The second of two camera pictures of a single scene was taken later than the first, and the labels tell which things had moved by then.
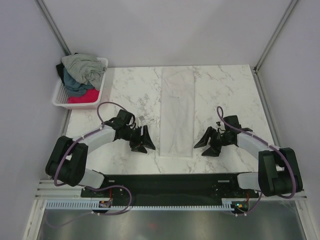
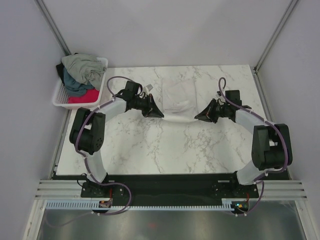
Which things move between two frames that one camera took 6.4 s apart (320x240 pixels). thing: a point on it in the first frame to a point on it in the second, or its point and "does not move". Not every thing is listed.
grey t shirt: [88, 69] does not move
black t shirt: [60, 67] does not move
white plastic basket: [61, 98] does not move
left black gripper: [144, 139] to [155, 113]
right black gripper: [214, 150] to [207, 114]
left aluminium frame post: [51, 23] does not move
